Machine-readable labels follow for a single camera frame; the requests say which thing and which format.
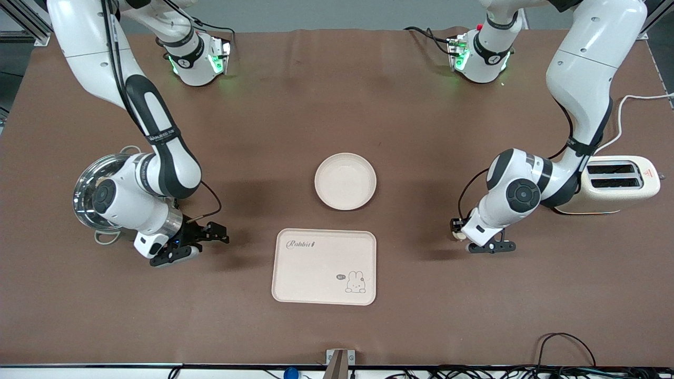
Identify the round cream plate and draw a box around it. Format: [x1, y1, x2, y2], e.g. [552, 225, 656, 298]
[314, 153, 378, 211]

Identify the steel electric cooking pot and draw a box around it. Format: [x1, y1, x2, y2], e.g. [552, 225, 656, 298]
[73, 146, 143, 246]

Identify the glass pot lid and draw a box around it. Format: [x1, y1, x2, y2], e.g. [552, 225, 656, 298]
[73, 153, 132, 232]

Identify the cream rabbit print tray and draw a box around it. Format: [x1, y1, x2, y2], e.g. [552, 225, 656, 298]
[271, 228, 378, 306]

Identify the cream two-slot toaster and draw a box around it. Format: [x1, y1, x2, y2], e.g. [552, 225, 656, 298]
[553, 155, 667, 215]

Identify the black looped cable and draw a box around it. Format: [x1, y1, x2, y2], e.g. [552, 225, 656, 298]
[536, 333, 597, 369]

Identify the white toaster power cable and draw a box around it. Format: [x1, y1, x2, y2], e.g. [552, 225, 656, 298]
[595, 94, 674, 156]

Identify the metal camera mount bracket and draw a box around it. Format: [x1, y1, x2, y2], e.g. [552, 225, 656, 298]
[325, 349, 356, 379]

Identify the black left arm base cable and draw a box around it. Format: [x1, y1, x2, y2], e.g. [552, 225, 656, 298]
[404, 26, 453, 56]

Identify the black arm base cable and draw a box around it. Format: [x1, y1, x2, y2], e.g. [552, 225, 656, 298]
[166, 0, 236, 51]
[404, 26, 453, 56]

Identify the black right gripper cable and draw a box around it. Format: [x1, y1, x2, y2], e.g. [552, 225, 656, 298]
[103, 0, 223, 221]

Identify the black right arm base cable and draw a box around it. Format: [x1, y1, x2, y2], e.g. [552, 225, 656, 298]
[166, 0, 236, 51]

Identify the aluminium frame profile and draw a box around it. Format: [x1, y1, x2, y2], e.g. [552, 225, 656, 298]
[635, 0, 674, 40]
[0, 0, 53, 47]

